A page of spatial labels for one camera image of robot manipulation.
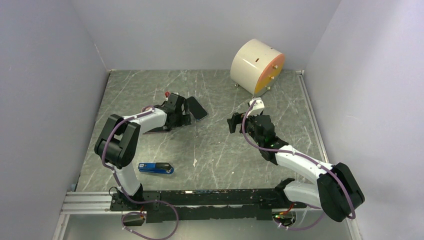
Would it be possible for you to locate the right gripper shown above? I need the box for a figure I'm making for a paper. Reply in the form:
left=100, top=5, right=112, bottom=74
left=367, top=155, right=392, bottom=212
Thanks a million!
left=227, top=111, right=264, bottom=147

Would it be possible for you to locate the black phone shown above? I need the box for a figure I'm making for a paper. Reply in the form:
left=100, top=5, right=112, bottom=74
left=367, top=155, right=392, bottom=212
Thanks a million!
left=144, top=125, right=172, bottom=134

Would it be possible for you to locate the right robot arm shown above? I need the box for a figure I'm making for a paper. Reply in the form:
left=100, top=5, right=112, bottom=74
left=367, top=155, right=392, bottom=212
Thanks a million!
left=226, top=112, right=365, bottom=222

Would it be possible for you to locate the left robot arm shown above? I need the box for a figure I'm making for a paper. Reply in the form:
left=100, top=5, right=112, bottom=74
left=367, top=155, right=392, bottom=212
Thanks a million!
left=94, top=92, right=191, bottom=210

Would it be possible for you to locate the dark blue-edged phone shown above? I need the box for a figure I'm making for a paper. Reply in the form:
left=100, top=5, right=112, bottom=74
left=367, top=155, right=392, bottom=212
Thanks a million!
left=186, top=96, right=208, bottom=121

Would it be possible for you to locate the blue black stapler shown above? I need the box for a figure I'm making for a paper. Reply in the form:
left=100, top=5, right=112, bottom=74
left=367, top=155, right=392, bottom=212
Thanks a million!
left=137, top=162, right=174, bottom=175

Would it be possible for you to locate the cream cylindrical drawer box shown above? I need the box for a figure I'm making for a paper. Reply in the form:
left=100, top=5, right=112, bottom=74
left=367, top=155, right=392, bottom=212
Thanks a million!
left=230, top=39, right=286, bottom=97

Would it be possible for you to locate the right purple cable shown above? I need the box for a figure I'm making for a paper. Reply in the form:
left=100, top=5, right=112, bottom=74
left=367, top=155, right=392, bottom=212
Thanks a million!
left=241, top=99, right=357, bottom=232

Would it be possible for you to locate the purple cable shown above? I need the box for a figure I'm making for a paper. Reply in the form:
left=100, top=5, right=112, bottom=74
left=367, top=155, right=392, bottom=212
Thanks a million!
left=241, top=99, right=357, bottom=232
left=100, top=105, right=181, bottom=240

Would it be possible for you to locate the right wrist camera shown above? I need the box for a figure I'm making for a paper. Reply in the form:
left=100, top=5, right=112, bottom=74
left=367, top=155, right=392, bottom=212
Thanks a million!
left=247, top=97, right=265, bottom=117

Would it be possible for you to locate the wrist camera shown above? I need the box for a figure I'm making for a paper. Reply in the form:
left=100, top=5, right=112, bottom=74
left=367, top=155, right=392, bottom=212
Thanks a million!
left=164, top=91, right=179, bottom=100
left=247, top=97, right=265, bottom=117

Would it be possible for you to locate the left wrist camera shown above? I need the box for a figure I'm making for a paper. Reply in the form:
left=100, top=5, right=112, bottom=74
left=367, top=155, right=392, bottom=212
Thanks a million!
left=164, top=91, right=179, bottom=100

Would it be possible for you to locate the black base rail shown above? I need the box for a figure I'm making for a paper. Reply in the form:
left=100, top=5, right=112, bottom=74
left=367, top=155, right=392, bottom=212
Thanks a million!
left=109, top=188, right=306, bottom=223

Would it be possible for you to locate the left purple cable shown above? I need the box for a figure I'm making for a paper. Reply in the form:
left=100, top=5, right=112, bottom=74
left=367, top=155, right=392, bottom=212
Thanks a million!
left=100, top=105, right=181, bottom=240

